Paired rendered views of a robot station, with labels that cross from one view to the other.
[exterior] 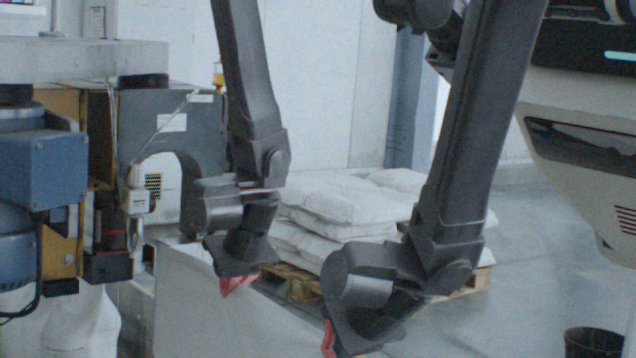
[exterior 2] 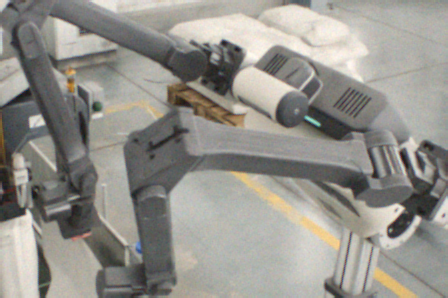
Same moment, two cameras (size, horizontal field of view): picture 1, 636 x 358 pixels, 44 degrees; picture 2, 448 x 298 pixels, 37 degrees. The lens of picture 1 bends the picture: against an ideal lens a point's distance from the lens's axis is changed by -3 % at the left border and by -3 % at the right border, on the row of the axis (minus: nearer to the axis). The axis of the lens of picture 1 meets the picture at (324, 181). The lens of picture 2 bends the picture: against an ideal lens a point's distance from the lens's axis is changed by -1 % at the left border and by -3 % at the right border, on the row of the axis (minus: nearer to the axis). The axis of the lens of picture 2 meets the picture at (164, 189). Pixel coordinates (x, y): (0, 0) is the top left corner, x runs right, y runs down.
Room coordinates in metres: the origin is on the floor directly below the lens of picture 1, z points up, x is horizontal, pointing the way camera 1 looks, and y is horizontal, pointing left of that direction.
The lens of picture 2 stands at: (-0.18, -0.29, 2.03)
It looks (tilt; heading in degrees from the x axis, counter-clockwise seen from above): 31 degrees down; 8
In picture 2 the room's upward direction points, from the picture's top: 1 degrees clockwise
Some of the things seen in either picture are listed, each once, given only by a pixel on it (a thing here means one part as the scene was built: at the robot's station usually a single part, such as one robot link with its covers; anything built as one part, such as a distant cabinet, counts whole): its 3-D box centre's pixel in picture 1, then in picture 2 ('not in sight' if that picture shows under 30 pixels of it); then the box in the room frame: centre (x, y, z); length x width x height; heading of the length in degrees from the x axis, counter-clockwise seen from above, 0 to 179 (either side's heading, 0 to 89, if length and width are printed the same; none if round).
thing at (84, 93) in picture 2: not in sight; (90, 101); (1.48, 0.16, 1.28); 0.08 x 0.05 x 0.09; 40
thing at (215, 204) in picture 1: (236, 186); (66, 194); (1.07, 0.12, 1.24); 0.11 x 0.09 x 0.12; 128
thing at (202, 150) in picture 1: (141, 147); (28, 121); (1.47, 0.35, 1.21); 0.30 x 0.25 x 0.30; 40
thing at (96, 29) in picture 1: (95, 31); not in sight; (5.09, 1.54, 1.34); 0.24 x 0.04 x 0.32; 40
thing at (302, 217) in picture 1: (336, 218); not in sight; (4.33, -0.08, 0.44); 0.66 x 0.42 x 0.14; 34
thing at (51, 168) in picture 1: (42, 176); not in sight; (0.98, 0.36, 1.25); 0.10 x 0.08 x 0.12; 155
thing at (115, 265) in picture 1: (105, 264); (8, 206); (1.30, 0.36, 1.04); 0.08 x 0.06 x 0.05; 130
